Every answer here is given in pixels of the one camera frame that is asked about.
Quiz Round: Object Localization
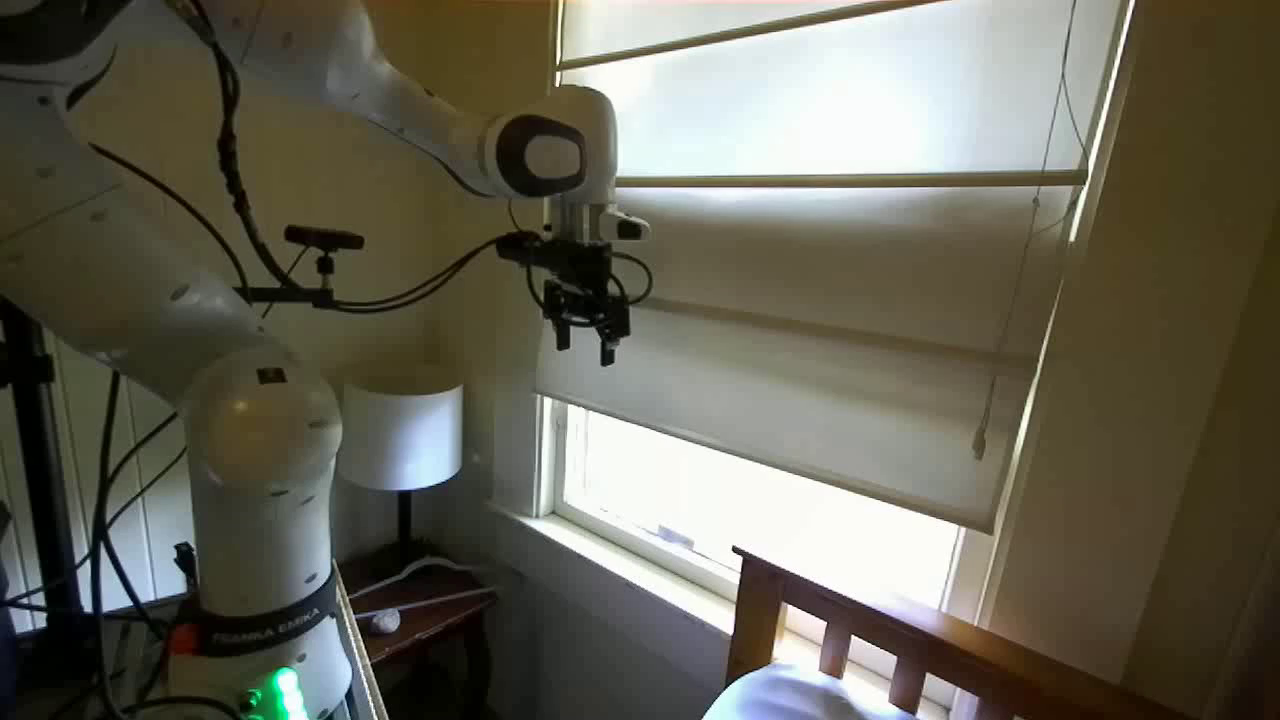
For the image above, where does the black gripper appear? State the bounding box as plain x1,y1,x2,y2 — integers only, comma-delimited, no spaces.
538,238,636,371

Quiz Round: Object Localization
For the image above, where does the white shade table lamp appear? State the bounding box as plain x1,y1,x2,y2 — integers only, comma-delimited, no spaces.
334,382,468,552

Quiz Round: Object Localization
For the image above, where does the cream roman window blind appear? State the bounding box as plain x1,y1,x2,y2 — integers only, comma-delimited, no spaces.
535,0,1133,538

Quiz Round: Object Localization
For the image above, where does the brown wooden side table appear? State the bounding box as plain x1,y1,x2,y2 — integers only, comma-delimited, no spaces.
340,538,501,720

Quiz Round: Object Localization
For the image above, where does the green status light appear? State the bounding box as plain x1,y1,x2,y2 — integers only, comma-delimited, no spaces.
239,665,317,720

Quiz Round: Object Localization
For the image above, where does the black stand pole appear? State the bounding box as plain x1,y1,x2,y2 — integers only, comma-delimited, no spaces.
0,295,86,677

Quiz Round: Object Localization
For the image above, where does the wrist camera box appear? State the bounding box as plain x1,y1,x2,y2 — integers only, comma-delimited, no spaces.
600,210,653,247

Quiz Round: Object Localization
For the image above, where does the white window frame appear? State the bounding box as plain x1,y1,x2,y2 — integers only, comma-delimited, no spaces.
529,387,966,634

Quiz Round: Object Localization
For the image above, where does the black camera on mount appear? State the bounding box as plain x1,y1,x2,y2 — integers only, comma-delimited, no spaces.
234,221,369,314

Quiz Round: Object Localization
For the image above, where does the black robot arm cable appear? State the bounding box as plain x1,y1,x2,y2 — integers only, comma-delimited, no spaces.
80,0,550,320

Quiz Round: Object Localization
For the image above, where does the thin blind pull cord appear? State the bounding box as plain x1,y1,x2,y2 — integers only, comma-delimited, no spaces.
966,0,1089,465

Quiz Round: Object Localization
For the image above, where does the black base cable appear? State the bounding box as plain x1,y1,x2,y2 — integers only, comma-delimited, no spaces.
0,371,190,650

